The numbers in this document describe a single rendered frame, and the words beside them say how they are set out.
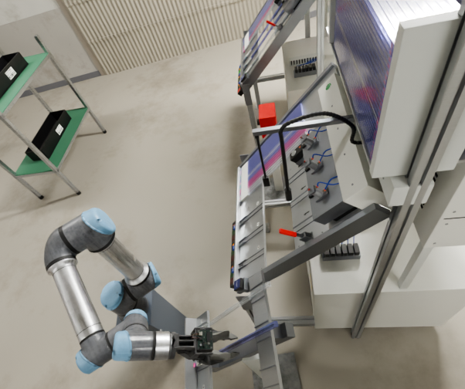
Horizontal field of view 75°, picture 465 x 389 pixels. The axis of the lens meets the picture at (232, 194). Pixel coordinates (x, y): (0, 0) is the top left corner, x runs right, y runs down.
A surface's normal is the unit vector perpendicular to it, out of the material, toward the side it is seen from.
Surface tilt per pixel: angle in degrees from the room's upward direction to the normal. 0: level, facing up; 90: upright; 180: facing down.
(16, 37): 90
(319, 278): 0
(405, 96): 90
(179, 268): 0
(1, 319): 0
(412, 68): 90
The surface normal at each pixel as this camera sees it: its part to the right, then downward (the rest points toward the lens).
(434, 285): -0.22, -0.59
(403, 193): -0.04, 0.80
